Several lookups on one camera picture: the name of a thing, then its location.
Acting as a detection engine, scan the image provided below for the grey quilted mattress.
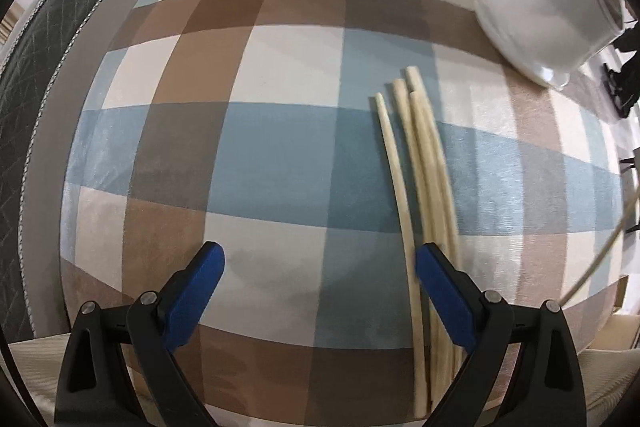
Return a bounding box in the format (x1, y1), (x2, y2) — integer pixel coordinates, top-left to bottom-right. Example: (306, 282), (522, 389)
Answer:
(0, 0), (156, 343)

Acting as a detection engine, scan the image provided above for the black floor device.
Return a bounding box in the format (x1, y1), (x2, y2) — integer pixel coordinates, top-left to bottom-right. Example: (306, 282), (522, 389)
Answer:
(602, 19), (640, 118)

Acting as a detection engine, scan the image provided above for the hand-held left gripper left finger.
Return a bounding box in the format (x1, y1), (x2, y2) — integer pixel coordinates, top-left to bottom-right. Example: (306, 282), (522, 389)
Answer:
(55, 241), (226, 427)

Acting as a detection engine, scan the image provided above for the cream ribbed cloth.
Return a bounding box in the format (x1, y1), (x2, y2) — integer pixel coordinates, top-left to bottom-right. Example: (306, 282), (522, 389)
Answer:
(0, 339), (640, 427)

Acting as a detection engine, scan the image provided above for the tan cardboard box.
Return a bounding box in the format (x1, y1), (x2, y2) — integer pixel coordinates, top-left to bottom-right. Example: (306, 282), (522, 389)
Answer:
(595, 274), (631, 350)

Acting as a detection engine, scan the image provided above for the checkered tablecloth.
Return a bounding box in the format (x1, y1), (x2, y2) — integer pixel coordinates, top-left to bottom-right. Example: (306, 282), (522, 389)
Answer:
(60, 0), (626, 423)

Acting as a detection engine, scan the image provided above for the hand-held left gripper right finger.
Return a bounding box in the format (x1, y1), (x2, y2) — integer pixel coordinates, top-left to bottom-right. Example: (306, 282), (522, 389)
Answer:
(415, 242), (588, 427)

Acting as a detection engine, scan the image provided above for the wooden chopstick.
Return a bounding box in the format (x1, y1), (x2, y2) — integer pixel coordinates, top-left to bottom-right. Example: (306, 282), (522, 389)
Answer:
(391, 79), (451, 408)
(374, 93), (432, 420)
(407, 91), (458, 388)
(405, 66), (463, 273)
(560, 192), (640, 308)

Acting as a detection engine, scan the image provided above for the grey bed frame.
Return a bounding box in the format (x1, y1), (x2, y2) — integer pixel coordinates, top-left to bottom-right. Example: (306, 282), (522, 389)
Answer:
(20, 0), (166, 338)

